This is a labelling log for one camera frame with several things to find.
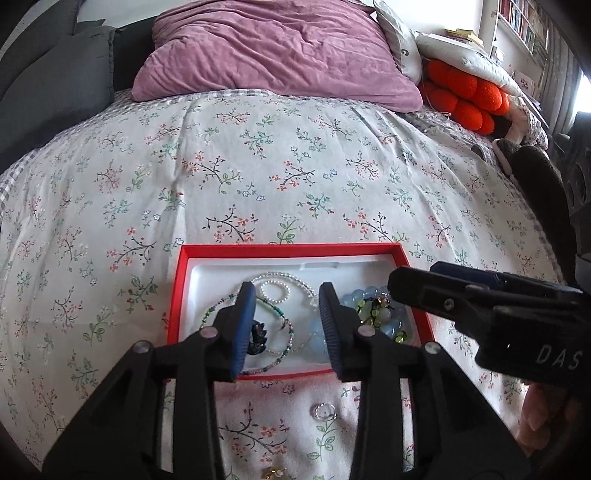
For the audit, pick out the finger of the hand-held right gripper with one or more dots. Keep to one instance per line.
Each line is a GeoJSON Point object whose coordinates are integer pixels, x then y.
{"type": "Point", "coordinates": [415, 286]}
{"type": "Point", "coordinates": [461, 272]}

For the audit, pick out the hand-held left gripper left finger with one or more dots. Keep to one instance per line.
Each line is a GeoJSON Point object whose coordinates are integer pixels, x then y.
{"type": "Point", "coordinates": [244, 323]}

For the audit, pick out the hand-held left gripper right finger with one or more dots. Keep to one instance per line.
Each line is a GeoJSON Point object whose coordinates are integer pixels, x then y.
{"type": "Point", "coordinates": [330, 332]}

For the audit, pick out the dark blue brooch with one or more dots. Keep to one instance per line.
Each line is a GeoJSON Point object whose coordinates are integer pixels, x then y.
{"type": "Point", "coordinates": [257, 339]}

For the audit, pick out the red cardboard box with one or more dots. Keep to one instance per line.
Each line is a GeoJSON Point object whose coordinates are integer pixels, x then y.
{"type": "Point", "coordinates": [184, 295]}

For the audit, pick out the gold earring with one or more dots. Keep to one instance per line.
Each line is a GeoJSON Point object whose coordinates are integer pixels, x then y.
{"type": "Point", "coordinates": [272, 473]}

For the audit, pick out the person's right hand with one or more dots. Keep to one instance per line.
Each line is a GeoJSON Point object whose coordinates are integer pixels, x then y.
{"type": "Point", "coordinates": [540, 415]}

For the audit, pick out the dark brown plush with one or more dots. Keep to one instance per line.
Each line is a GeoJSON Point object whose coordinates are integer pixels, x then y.
{"type": "Point", "coordinates": [540, 194]}

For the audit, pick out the grey plush toy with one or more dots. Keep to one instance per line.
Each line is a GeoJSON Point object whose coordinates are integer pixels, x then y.
{"type": "Point", "coordinates": [505, 152]}

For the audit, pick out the white floral bedspread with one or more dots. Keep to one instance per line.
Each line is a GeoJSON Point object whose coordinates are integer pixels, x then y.
{"type": "Point", "coordinates": [277, 184]}

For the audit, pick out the black furniture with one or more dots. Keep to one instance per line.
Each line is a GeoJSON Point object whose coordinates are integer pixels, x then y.
{"type": "Point", "coordinates": [577, 184]}

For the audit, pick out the orange bobble cushion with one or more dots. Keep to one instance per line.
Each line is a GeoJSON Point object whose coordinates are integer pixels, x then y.
{"type": "Point", "coordinates": [461, 92]}

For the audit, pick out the white quilted floral cushion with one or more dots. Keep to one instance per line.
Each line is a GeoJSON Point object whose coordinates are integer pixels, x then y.
{"type": "Point", "coordinates": [461, 53]}

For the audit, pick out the stack of yellow books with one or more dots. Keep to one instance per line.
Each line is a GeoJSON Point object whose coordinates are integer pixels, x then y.
{"type": "Point", "coordinates": [464, 36]}

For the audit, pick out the white leaf print pillow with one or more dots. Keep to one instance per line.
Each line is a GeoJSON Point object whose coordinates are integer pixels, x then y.
{"type": "Point", "coordinates": [397, 37]}

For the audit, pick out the white bookshelf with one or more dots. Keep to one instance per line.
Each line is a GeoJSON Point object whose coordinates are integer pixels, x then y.
{"type": "Point", "coordinates": [496, 27]}

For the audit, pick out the row of books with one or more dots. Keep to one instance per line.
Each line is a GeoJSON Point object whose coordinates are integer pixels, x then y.
{"type": "Point", "coordinates": [519, 18]}

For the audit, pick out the purple pillow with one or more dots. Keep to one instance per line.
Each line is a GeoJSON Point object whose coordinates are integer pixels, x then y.
{"type": "Point", "coordinates": [277, 50]}

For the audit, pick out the dark grey sofa cushion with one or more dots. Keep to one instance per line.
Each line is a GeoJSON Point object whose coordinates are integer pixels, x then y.
{"type": "Point", "coordinates": [46, 92]}

